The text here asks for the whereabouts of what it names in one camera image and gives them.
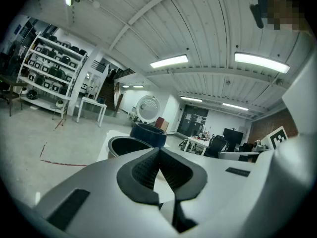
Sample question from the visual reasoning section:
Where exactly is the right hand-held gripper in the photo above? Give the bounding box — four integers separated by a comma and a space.
261, 125, 288, 150

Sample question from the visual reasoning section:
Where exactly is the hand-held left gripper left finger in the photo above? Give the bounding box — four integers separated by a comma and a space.
32, 146, 179, 238

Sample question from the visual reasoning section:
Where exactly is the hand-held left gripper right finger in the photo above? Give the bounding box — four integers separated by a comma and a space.
158, 147, 261, 235

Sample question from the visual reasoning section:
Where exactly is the dark pot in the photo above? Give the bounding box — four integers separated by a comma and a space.
107, 135, 155, 162

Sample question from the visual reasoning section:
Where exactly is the navy rice cooker white lid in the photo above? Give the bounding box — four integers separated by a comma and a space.
130, 95, 167, 148

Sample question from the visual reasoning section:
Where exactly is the black office chair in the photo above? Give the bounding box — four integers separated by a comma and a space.
204, 134, 227, 158

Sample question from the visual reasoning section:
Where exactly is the white cluttered desk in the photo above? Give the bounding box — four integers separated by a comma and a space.
184, 136, 211, 156

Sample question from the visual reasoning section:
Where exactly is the black monitor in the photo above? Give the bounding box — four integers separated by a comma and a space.
222, 127, 245, 152

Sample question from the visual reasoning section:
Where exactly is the white side table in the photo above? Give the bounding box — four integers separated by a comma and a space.
76, 96, 107, 127

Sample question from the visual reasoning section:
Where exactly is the dark staircase with railing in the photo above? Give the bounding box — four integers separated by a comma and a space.
93, 59, 136, 112

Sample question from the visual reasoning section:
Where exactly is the group of dark helmets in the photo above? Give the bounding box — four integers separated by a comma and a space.
27, 35, 86, 96

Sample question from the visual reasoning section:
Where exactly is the white shelf rack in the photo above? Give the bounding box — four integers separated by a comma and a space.
16, 31, 88, 114

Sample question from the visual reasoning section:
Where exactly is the black head-worn camera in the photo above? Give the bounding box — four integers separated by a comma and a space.
249, 3, 264, 30

